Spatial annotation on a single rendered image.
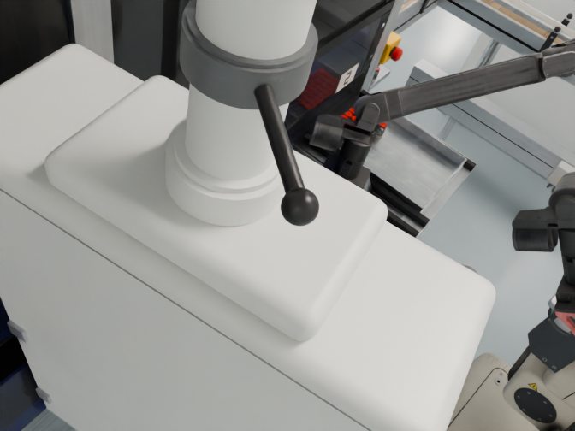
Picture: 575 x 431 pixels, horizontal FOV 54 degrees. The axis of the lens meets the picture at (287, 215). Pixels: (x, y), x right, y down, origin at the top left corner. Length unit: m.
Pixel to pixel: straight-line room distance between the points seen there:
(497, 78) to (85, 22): 0.79
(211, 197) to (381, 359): 0.18
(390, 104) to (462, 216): 1.72
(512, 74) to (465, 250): 1.58
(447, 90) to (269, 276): 0.83
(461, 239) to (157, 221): 2.37
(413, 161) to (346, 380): 1.22
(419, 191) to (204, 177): 1.16
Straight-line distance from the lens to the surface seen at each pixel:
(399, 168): 1.57
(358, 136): 1.17
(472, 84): 1.20
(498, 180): 3.11
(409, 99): 1.17
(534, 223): 1.03
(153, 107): 0.52
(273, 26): 0.33
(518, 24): 2.31
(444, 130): 2.65
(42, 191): 0.51
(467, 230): 2.79
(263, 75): 0.34
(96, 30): 0.74
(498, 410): 2.05
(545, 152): 2.51
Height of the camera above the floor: 1.94
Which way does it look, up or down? 51 degrees down
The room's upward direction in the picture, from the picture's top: 18 degrees clockwise
